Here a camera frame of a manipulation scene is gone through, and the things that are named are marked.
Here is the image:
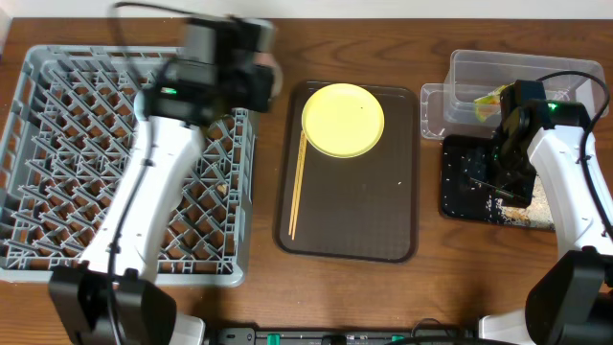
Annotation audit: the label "green snack wrapper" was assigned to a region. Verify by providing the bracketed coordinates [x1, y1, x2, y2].
[473, 84, 508, 123]

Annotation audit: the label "wooden chopstick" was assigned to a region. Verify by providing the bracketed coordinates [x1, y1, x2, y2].
[287, 129, 307, 238]
[290, 130, 309, 241]

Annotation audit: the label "rice food scraps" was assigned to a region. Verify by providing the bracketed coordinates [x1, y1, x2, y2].
[443, 143, 556, 230]

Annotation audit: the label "yellow round plate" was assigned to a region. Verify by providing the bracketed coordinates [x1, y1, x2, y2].
[301, 83, 385, 158]

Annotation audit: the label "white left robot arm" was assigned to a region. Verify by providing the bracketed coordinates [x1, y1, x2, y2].
[48, 16, 279, 344]

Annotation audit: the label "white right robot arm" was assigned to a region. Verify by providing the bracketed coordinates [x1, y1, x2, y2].
[478, 100, 612, 344]

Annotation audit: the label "clear plastic waste bin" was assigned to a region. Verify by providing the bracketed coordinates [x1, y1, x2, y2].
[420, 50, 604, 140]

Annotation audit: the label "black waste tray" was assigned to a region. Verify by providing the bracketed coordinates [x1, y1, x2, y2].
[439, 133, 556, 230]

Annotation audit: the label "grey plastic dishwasher rack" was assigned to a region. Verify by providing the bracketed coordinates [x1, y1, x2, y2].
[1, 45, 260, 287]

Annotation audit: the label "dark brown serving tray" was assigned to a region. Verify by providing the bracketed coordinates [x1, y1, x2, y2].
[274, 80, 420, 263]

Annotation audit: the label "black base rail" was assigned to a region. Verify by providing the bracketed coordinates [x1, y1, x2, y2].
[203, 319, 477, 345]

